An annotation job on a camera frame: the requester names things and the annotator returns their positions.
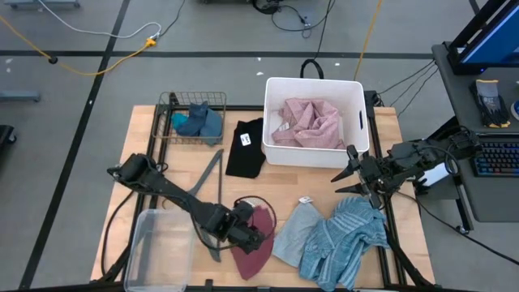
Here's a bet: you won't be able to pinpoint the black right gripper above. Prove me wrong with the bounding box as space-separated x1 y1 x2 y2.
330 144 392 210

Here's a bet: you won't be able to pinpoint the maroon cloth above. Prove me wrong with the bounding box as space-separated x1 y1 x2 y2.
229 204 276 281

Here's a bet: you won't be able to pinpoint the light grey cloth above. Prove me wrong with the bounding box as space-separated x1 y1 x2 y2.
271 196 325 268

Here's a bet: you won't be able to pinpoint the teal striped knit cloth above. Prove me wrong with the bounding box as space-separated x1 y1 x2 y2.
298 196 390 292

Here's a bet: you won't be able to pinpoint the light pink knit cloth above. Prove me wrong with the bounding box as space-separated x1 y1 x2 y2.
270 97 345 150

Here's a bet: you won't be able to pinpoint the slate blue cloth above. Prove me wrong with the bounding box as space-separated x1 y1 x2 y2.
199 107 223 147

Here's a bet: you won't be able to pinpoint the dark navy cloth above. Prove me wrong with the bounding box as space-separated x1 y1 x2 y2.
176 101 210 138

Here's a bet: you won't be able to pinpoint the bright teal small cloth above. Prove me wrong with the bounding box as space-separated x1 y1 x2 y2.
170 112 190 131

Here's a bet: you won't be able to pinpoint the white perforated laundry basket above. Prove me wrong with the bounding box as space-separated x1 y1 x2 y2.
261 76 371 170

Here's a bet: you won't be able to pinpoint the black cloth with white label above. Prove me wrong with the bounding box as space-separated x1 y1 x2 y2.
225 117 267 179

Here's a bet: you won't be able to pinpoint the white box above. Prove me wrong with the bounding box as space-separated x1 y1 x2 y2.
420 161 452 188

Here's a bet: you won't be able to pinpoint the clear plastic bin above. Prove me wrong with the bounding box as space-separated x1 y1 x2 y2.
123 208 195 292

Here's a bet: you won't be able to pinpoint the grey side desk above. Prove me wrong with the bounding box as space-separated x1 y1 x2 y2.
430 40 519 224

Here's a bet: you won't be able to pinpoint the black computer keyboard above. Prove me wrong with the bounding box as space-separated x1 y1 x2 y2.
471 140 519 178

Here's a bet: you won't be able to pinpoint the grey black work glove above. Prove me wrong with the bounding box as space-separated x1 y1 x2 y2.
469 78 512 130

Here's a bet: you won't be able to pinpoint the computer monitor on black stand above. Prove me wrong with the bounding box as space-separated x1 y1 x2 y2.
447 0 519 77

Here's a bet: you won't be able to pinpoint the black caster wheel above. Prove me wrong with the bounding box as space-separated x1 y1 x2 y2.
0 123 18 148

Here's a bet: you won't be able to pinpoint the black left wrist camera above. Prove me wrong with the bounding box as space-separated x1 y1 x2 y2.
233 200 256 223

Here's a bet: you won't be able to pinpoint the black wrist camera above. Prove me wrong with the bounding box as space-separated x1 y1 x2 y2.
388 141 421 165
233 200 256 223

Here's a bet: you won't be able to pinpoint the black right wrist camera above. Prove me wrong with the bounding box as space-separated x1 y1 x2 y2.
388 141 421 165

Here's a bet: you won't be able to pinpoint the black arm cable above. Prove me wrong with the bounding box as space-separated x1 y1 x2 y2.
99 189 137 281
392 189 519 268

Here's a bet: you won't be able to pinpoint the black desk cables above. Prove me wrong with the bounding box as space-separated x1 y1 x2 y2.
376 59 440 119

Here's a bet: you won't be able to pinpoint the black looped cable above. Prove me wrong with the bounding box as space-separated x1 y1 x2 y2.
299 58 325 80

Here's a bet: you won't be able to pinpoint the black metal table frame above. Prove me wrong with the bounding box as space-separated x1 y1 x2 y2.
91 89 437 292

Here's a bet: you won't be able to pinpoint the orange floor cable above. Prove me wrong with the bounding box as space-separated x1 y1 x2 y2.
352 0 385 82

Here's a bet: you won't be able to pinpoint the metal wire basket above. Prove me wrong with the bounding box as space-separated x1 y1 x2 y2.
152 91 227 146

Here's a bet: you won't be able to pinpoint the black floor cable bundle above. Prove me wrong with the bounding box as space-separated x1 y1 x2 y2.
251 0 337 40

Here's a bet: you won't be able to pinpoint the yellow extension cable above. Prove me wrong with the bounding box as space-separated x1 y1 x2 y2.
0 15 158 78

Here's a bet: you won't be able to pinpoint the white floor cable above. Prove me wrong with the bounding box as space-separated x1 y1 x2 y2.
36 0 163 41

